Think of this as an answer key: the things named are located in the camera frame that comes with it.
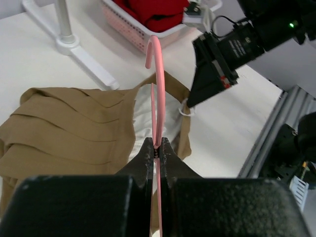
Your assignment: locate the pink wire hanger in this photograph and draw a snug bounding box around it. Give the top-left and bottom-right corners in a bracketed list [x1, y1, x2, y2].
[145, 35, 165, 237]

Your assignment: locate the white slotted cable duct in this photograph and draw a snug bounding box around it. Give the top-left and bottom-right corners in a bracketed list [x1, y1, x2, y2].
[289, 176, 309, 212]

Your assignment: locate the aluminium mounting rail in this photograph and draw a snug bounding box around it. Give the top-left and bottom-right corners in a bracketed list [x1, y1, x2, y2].
[238, 85, 316, 178]

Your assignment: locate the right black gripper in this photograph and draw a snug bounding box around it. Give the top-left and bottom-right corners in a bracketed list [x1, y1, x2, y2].
[187, 23, 264, 108]

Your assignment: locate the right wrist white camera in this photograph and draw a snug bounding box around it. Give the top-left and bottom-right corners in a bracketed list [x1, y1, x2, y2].
[182, 0, 213, 31]

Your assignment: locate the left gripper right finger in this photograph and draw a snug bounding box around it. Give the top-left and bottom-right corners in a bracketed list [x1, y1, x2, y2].
[159, 138, 311, 237]

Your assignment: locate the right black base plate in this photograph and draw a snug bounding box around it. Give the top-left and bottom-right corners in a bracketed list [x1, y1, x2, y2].
[259, 112, 316, 187]

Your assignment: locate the tan brown skirt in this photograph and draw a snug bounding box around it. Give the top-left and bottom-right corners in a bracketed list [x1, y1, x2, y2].
[0, 71, 193, 237]

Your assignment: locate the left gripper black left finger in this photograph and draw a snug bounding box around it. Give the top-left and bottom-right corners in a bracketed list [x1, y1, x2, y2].
[0, 138, 154, 237]

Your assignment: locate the white plastic basket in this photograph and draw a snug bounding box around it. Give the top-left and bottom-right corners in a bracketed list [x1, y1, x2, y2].
[101, 0, 222, 53]

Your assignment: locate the red folded garment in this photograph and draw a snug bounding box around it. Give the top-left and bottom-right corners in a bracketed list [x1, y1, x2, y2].
[114, 0, 189, 33]

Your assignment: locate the metal clothes rack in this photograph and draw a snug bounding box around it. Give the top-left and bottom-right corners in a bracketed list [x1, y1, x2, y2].
[22, 0, 119, 90]

